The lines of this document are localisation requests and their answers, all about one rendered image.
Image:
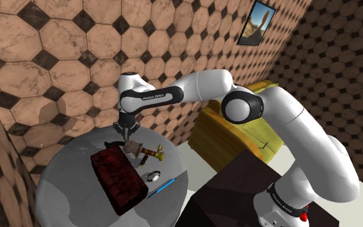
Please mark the dark red rectangular box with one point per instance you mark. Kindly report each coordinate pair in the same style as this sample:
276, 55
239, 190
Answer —
118, 176

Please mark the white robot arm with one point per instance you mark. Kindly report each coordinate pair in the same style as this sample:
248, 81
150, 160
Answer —
313, 147

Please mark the black and white wristwatch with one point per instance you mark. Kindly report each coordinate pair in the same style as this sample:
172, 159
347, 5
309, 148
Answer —
153, 176

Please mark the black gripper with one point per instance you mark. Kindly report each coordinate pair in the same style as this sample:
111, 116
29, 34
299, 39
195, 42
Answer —
127, 119

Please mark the yellow cabinet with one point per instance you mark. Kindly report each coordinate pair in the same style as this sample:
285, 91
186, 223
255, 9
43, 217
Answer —
222, 141

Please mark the framed wall picture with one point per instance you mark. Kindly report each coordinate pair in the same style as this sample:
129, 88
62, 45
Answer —
256, 23

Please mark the brass and grey candlestick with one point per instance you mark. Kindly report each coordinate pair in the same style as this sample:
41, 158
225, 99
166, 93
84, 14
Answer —
134, 147

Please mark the round grey table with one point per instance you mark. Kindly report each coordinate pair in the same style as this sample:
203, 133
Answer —
71, 191

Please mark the blue pen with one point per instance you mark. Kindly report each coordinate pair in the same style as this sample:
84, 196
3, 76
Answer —
162, 188

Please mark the dark robot stand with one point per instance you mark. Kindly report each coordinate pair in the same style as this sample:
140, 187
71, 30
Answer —
234, 185

